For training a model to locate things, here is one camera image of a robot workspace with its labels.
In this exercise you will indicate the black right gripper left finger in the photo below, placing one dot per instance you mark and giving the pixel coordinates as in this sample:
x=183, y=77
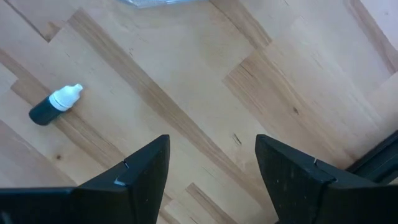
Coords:
x=93, y=199

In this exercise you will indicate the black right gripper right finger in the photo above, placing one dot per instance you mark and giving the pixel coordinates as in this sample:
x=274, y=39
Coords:
x=311, y=199

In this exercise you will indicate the small dark green dropper bottle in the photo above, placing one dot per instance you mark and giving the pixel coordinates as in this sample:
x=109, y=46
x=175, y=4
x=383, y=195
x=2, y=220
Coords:
x=46, y=112

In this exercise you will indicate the clear plastic container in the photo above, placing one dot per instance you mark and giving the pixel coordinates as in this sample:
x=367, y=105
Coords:
x=155, y=2

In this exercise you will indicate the black aluminium table frame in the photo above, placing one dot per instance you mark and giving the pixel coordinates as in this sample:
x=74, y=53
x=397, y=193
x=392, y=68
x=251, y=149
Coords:
x=379, y=161

